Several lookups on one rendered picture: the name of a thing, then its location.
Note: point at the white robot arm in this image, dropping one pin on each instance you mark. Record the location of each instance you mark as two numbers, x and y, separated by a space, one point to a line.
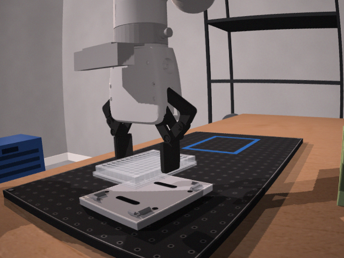
134 21

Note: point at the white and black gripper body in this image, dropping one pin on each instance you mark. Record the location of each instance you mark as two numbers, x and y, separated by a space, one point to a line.
138 93

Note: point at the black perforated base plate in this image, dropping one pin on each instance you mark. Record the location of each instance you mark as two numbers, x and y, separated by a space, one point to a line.
196 230

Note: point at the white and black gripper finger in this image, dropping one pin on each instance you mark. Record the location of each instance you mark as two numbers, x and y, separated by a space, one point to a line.
123 146
170 148

